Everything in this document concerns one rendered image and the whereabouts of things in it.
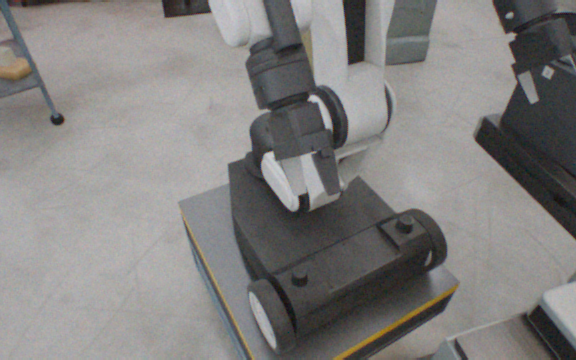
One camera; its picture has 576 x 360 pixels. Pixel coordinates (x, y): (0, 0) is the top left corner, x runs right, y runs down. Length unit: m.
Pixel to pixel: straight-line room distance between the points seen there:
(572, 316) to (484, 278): 1.07
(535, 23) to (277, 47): 0.49
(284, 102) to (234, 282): 0.86
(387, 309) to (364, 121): 0.65
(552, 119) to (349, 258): 0.59
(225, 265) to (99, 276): 0.77
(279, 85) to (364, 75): 0.32
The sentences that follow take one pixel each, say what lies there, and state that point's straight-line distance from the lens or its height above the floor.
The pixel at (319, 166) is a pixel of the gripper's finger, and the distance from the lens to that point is 0.52.
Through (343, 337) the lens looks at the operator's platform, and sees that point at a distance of 1.23.
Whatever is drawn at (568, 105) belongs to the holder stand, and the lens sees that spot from 1.02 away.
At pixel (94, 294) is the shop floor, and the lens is 1.92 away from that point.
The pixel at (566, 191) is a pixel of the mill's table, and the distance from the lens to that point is 1.01.
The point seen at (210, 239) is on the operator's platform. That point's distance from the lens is 1.42.
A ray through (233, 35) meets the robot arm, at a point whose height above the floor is 1.28.
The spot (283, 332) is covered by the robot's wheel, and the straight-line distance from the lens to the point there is 1.05.
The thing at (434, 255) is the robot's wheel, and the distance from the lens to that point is 1.28.
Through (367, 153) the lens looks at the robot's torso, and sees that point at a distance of 0.98.
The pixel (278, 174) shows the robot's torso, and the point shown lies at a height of 0.72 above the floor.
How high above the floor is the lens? 1.51
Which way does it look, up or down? 44 degrees down
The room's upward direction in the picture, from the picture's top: straight up
